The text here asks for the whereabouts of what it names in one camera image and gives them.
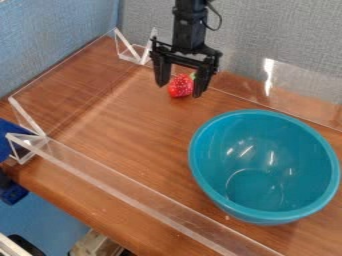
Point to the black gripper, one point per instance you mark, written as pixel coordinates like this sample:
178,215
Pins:
202,59

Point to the red strawberry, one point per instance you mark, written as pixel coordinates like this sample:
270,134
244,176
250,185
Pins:
181,86

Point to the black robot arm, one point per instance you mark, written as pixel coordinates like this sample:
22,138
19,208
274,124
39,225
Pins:
190,23

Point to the blue plastic bowl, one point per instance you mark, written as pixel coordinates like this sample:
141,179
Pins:
265,166

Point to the clear acrylic back barrier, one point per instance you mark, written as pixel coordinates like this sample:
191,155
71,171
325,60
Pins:
274,84

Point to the clear acrylic barrier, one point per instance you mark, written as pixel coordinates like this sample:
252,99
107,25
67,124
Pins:
209,232
274,84
74,84

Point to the clear acrylic left barrier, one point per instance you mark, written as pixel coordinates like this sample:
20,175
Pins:
74,84

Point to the clear acrylic front barrier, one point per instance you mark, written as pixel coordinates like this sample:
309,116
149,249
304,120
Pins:
209,232

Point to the blue clamp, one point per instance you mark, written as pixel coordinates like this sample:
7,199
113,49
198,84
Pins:
12,192

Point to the grey box under table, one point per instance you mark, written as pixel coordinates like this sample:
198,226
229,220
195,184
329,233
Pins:
95,244

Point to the white black object below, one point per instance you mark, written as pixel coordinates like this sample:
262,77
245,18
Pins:
14,245

